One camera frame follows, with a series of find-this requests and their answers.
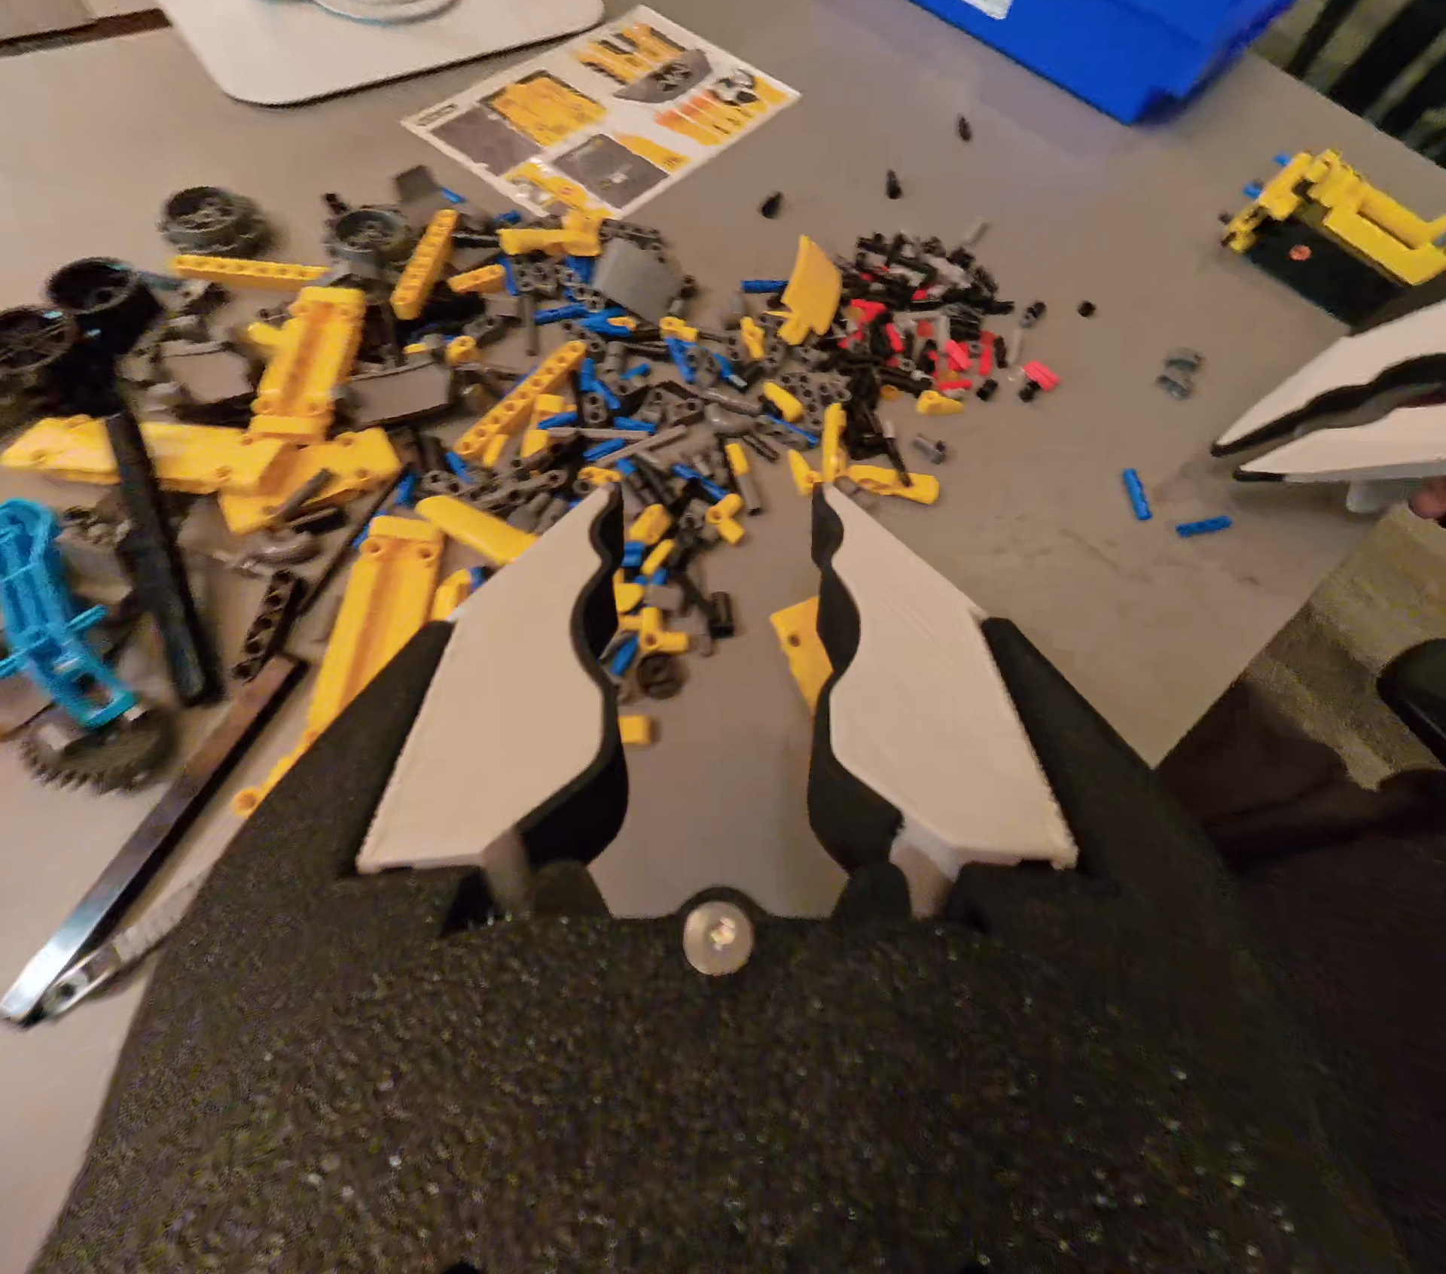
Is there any person's dark clothed body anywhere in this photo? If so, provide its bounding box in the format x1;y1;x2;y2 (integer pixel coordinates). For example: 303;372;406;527
1153;636;1446;1274

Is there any yellow curved panel piece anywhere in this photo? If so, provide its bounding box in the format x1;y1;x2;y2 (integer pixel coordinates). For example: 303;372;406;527
778;234;846;348

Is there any black office chair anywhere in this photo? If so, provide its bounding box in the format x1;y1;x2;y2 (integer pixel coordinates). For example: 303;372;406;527
1376;639;1446;747

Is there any black flat strip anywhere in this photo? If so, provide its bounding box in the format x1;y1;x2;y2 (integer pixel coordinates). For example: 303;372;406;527
0;655;309;1030

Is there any pile of yellow black bricks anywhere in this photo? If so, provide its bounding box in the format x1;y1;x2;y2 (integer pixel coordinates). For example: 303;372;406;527
0;168;945;824

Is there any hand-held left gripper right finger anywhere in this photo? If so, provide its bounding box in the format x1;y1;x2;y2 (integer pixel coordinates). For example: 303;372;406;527
810;487;1081;917

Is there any yellow black sticker sheet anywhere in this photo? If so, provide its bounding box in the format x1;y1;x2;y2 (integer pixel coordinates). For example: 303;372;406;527
401;5;804;222

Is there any yellow black brick assembly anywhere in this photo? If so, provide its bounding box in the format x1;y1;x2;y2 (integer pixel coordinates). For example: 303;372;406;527
1218;148;1446;330

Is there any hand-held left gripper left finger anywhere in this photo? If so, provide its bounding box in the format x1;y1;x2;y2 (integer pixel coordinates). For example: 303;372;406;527
358;487;632;917

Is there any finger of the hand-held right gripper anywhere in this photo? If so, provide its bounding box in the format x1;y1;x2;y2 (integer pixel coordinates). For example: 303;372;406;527
1212;300;1446;458
1231;396;1446;488

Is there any light blue frame piece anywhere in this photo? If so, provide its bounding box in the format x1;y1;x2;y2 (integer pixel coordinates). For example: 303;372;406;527
0;497;141;731

